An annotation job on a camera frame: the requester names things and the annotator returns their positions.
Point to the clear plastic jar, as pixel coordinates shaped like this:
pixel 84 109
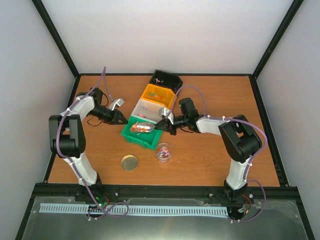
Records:
pixel 163 152

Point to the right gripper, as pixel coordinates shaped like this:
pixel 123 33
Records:
pixel 166 123

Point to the black plastic bin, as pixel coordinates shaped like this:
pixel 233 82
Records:
pixel 166 80

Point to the gold jar lid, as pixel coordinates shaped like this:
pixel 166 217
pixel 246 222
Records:
pixel 129 163

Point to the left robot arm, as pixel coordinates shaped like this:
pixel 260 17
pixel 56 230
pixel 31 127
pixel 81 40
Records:
pixel 67 137

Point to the yellow plastic bin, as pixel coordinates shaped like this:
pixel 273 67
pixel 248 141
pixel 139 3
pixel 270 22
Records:
pixel 159 95

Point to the black aluminium front rail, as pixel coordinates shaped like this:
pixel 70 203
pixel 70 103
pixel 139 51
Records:
pixel 117 193

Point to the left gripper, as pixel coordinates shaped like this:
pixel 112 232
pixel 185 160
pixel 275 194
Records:
pixel 115 117

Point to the metal scoop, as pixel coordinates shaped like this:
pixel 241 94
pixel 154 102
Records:
pixel 142 127

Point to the blue slotted cable duct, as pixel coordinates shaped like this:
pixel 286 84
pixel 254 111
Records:
pixel 136 210

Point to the white plastic bin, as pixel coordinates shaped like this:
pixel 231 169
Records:
pixel 149 110

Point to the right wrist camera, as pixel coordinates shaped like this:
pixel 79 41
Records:
pixel 167 114

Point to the green plastic bin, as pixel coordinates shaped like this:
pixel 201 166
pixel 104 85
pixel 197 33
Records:
pixel 145 140

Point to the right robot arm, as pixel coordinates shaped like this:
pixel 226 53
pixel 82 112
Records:
pixel 238 135

